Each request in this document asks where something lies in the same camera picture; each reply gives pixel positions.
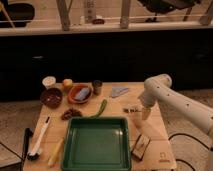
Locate orange clay bowl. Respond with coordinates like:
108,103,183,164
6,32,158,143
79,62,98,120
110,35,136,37
68,84,92,104

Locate dark metal cup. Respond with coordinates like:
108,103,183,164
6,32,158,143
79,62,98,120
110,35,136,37
92,80,102,95

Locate orange fruit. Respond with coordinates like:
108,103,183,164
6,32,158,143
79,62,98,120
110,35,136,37
62,79,73,89

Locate black office chair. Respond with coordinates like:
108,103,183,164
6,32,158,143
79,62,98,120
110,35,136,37
137,0,201,23

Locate blue sponge in bowl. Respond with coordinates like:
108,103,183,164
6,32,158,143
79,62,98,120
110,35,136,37
75,88,90,101

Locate black brown small box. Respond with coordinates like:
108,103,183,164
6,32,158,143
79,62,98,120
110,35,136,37
131,134,150,161

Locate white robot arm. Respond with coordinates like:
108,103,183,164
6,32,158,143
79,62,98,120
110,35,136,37
139,74,213,171

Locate dark brown bowl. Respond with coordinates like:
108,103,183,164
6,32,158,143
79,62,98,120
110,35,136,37
40,88,62,109

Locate black floor cable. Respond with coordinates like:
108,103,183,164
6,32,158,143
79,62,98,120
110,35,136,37
168,132,213,171

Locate grey triangular cloth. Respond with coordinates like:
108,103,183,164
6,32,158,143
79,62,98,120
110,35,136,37
110,86,129,98

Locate black tongs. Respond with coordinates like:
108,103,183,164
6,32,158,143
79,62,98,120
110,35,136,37
20,128,33,171

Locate white cup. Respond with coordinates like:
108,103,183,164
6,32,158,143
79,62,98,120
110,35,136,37
42,76,56,89

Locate dark round stool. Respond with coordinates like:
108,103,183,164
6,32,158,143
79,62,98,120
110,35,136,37
0,0,35,28

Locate brown dried fruit cluster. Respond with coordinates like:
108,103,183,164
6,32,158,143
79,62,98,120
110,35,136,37
61,108,82,120

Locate green chili pepper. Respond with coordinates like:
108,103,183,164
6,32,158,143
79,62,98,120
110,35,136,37
89,99,107,118

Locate green plastic tray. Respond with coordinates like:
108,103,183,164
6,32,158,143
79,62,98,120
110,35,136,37
61,117,132,171

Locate pale yellow corn stick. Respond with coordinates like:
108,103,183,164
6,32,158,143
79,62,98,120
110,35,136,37
47,138,64,167

